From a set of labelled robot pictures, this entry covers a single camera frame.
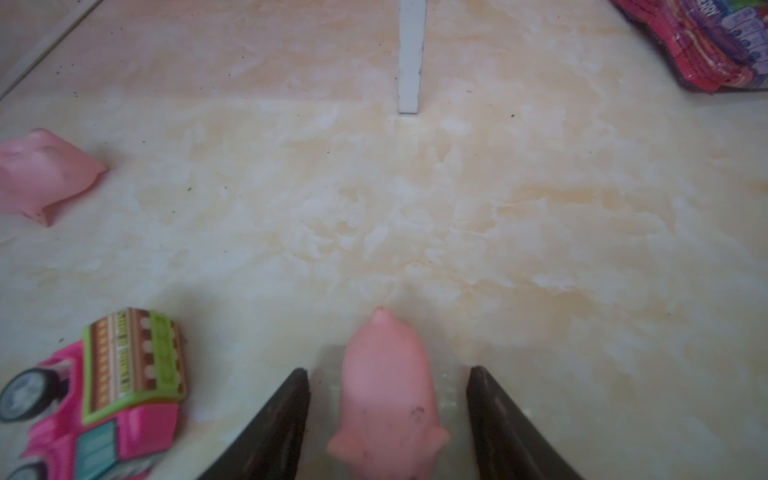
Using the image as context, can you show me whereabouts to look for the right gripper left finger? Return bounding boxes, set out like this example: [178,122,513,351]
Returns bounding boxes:
[199,368,311,480]

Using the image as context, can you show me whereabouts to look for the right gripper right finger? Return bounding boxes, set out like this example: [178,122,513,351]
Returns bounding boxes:
[466,365,582,480]

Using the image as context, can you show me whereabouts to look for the pink square toy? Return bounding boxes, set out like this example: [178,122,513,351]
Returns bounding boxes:
[1,128,108,227]

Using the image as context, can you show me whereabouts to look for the wooden two-tier shelf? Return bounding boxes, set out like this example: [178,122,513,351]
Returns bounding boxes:
[398,0,427,115]

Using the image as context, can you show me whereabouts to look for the pink toy car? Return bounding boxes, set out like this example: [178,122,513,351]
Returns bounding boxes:
[1,308,188,480]

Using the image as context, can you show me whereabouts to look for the purple candy bag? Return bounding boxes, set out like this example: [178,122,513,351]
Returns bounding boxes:
[612,0,767,94]

